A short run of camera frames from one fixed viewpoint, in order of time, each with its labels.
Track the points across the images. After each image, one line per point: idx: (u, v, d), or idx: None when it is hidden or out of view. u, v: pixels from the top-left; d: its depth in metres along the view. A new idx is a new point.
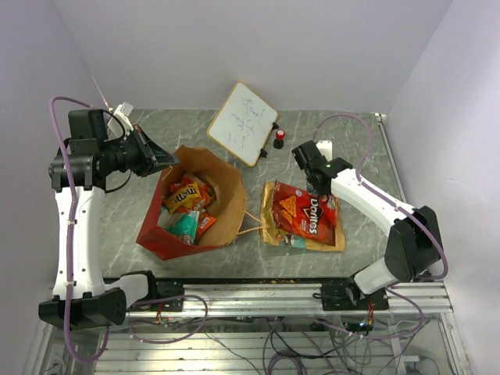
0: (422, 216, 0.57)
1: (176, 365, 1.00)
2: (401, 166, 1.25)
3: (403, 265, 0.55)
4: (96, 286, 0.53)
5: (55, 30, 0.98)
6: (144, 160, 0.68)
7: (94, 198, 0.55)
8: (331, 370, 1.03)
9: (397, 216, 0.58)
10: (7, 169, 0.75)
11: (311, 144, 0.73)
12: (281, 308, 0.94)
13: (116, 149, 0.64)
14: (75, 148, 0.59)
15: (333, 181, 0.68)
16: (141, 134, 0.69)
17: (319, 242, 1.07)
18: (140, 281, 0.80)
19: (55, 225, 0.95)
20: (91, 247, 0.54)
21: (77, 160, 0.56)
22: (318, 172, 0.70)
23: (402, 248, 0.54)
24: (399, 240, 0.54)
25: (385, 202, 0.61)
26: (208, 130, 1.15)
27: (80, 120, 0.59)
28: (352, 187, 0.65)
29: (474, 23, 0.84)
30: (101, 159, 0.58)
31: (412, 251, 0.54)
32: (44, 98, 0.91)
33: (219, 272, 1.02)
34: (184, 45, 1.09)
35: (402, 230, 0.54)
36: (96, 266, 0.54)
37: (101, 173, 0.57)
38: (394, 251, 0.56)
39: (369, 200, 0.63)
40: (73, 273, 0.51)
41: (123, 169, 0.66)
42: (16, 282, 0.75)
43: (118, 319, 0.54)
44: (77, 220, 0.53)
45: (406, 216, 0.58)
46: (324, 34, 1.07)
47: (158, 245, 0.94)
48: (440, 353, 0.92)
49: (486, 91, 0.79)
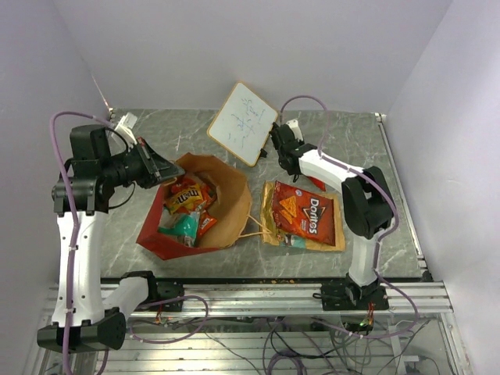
0: (369, 173, 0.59)
1: (176, 365, 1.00)
2: (401, 166, 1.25)
3: (357, 216, 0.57)
4: (96, 312, 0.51)
5: (55, 30, 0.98)
6: (147, 175, 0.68)
7: (96, 222, 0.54)
8: (331, 370, 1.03)
9: (348, 176, 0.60)
10: (7, 169, 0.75)
11: (286, 127, 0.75)
12: (281, 308, 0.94)
13: (119, 166, 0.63)
14: (77, 169, 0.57)
15: (300, 160, 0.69)
16: (145, 148, 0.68)
17: (319, 242, 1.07)
18: (140, 289, 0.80)
19: (55, 225, 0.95)
20: (92, 273, 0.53)
21: (80, 183, 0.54)
22: (288, 155, 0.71)
23: (352, 198, 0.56)
24: (348, 191, 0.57)
25: (340, 168, 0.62)
26: (208, 130, 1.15)
27: (83, 140, 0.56)
28: (314, 161, 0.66)
29: (475, 22, 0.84)
30: (105, 182, 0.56)
31: (362, 201, 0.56)
32: (44, 98, 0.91)
33: (218, 272, 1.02)
34: (184, 45, 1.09)
35: (350, 183, 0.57)
36: (97, 291, 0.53)
37: (104, 195, 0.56)
38: (348, 205, 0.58)
39: (325, 167, 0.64)
40: (73, 299, 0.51)
41: (126, 183, 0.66)
42: (16, 282, 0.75)
43: (116, 344, 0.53)
44: (79, 246, 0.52)
45: (357, 174, 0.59)
46: (325, 34, 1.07)
47: (160, 248, 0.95)
48: (440, 353, 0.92)
49: (485, 90, 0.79)
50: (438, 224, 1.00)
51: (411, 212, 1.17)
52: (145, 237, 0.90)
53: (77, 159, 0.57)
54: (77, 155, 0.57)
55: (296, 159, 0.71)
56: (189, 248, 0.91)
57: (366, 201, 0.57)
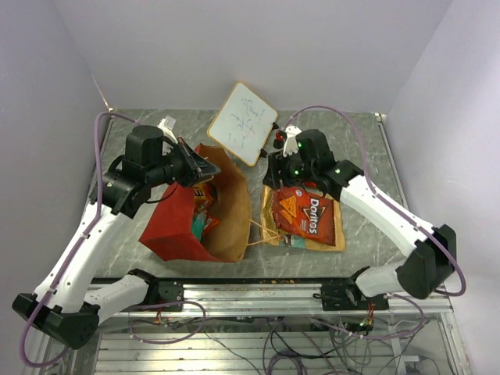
0: (443, 237, 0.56)
1: (176, 365, 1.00)
2: (401, 166, 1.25)
3: (419, 284, 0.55)
4: (72, 304, 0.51)
5: (55, 30, 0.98)
6: (189, 173, 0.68)
7: (116, 222, 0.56)
8: (331, 370, 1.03)
9: (417, 237, 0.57)
10: (7, 169, 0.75)
11: (322, 141, 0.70)
12: (281, 308, 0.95)
13: (164, 164, 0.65)
14: (125, 168, 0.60)
15: (347, 192, 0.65)
16: (185, 147, 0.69)
17: (319, 242, 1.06)
18: (139, 291, 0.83)
19: (55, 225, 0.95)
20: (88, 265, 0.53)
21: (119, 185, 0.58)
22: (326, 177, 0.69)
23: (425, 273, 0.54)
24: (422, 266, 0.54)
25: (404, 219, 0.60)
26: (208, 130, 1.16)
27: (136, 144, 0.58)
28: (366, 198, 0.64)
29: (474, 23, 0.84)
30: (141, 190, 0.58)
31: (431, 273, 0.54)
32: (44, 98, 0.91)
33: (218, 273, 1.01)
34: (184, 46, 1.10)
35: (426, 257, 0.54)
36: (83, 286, 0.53)
37: (135, 202, 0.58)
38: (413, 272, 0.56)
39: (386, 217, 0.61)
40: (58, 281, 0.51)
41: (169, 182, 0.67)
42: (15, 281, 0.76)
43: (76, 345, 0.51)
44: (89, 236, 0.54)
45: (428, 237, 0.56)
46: (324, 34, 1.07)
47: (163, 248, 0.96)
48: (440, 353, 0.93)
49: (485, 90, 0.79)
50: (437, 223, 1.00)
51: (411, 212, 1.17)
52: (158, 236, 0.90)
53: (127, 159, 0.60)
54: (128, 155, 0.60)
55: (334, 182, 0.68)
56: (206, 254, 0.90)
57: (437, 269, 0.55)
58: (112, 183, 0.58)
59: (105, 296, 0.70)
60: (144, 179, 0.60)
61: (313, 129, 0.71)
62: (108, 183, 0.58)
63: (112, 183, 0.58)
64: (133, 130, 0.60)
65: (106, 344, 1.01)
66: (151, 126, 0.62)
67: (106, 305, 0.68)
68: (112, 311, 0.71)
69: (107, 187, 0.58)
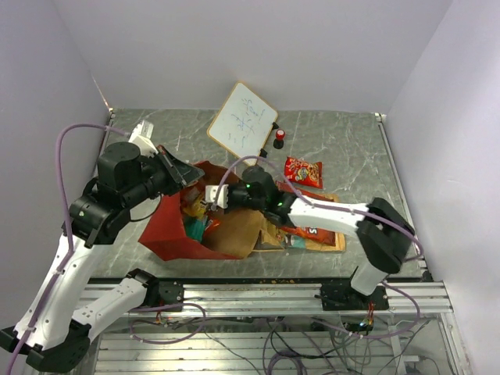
0: (376, 208, 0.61)
1: (176, 365, 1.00)
2: (401, 165, 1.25)
3: (385, 255, 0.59)
4: (54, 339, 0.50)
5: (54, 29, 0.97)
6: (173, 184, 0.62)
7: (91, 255, 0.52)
8: (331, 370, 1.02)
9: (357, 219, 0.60)
10: (8, 169, 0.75)
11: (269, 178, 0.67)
12: (281, 308, 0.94)
13: (144, 179, 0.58)
14: (100, 190, 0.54)
15: (291, 216, 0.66)
16: (167, 156, 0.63)
17: (319, 242, 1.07)
18: (133, 299, 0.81)
19: (55, 225, 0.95)
20: (66, 301, 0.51)
21: (92, 213, 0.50)
22: (275, 212, 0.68)
23: (378, 243, 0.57)
24: (370, 239, 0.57)
25: (341, 212, 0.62)
26: (208, 130, 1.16)
27: (107, 168, 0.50)
28: (308, 212, 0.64)
29: (474, 23, 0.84)
30: (117, 216, 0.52)
31: (384, 241, 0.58)
32: (43, 97, 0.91)
33: (218, 273, 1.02)
34: (184, 46, 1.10)
35: (367, 230, 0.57)
36: (66, 319, 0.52)
37: (112, 230, 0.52)
38: (372, 248, 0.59)
39: (325, 216, 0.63)
40: (37, 318, 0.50)
41: (153, 196, 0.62)
42: (16, 283, 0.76)
43: (65, 369, 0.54)
44: (65, 272, 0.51)
45: (364, 216, 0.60)
46: (323, 35, 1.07)
47: (162, 248, 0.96)
48: (440, 353, 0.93)
49: (485, 91, 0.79)
50: (437, 223, 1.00)
51: (411, 212, 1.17)
52: (162, 240, 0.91)
53: (101, 182, 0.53)
54: (101, 178, 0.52)
55: (284, 216, 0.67)
56: (211, 251, 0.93)
57: (385, 237, 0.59)
58: (85, 210, 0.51)
59: (98, 312, 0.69)
60: (123, 202, 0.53)
61: (258, 167, 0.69)
62: (80, 212, 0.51)
63: (85, 211, 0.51)
64: (105, 150, 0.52)
65: (107, 344, 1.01)
66: (126, 141, 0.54)
67: (98, 322, 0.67)
68: (106, 323, 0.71)
69: (79, 216, 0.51)
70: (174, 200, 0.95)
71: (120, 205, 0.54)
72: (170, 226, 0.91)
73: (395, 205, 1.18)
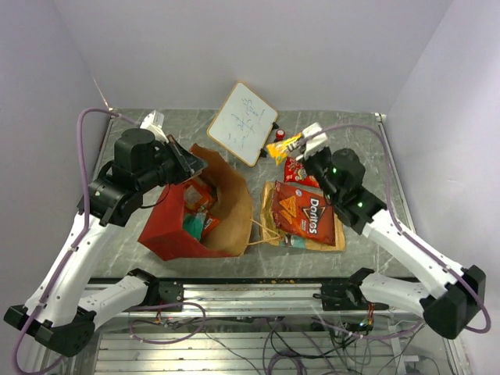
0: (473, 282, 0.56)
1: (176, 365, 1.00)
2: (401, 165, 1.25)
3: (448, 327, 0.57)
4: (62, 317, 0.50)
5: (55, 28, 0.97)
6: (181, 173, 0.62)
7: (105, 234, 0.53)
8: (331, 370, 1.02)
9: (447, 279, 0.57)
10: (7, 169, 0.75)
11: (360, 174, 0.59)
12: (281, 308, 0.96)
13: (155, 166, 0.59)
14: (115, 173, 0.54)
15: (370, 226, 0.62)
16: (176, 146, 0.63)
17: (319, 242, 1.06)
18: (137, 293, 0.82)
19: (55, 225, 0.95)
20: (77, 280, 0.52)
21: (108, 194, 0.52)
22: (348, 211, 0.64)
23: (455, 316, 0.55)
24: (452, 308, 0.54)
25: (433, 261, 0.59)
26: (208, 131, 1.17)
27: (124, 151, 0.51)
28: (391, 235, 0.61)
29: (475, 23, 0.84)
30: (131, 198, 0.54)
31: (461, 317, 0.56)
32: (43, 97, 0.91)
33: (218, 272, 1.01)
34: (184, 46, 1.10)
35: (457, 301, 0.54)
36: (75, 298, 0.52)
37: (126, 211, 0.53)
38: (443, 312, 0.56)
39: (410, 253, 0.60)
40: (48, 294, 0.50)
41: (163, 183, 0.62)
42: (15, 282, 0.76)
43: (69, 352, 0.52)
44: (78, 248, 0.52)
45: (458, 280, 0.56)
46: (324, 35, 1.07)
47: (162, 247, 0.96)
48: (440, 353, 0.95)
49: (485, 91, 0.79)
50: (437, 223, 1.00)
51: (412, 212, 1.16)
52: (156, 235, 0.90)
53: (116, 166, 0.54)
54: (117, 162, 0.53)
55: (356, 216, 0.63)
56: (205, 248, 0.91)
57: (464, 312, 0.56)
58: (101, 191, 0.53)
59: (102, 302, 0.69)
60: (137, 186, 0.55)
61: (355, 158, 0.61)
62: (95, 192, 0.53)
63: (101, 192, 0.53)
64: (123, 133, 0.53)
65: (107, 344, 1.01)
66: (142, 127, 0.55)
67: (102, 311, 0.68)
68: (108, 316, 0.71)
69: (95, 195, 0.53)
70: (177, 193, 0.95)
71: (134, 188, 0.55)
72: (172, 219, 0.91)
73: (395, 205, 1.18)
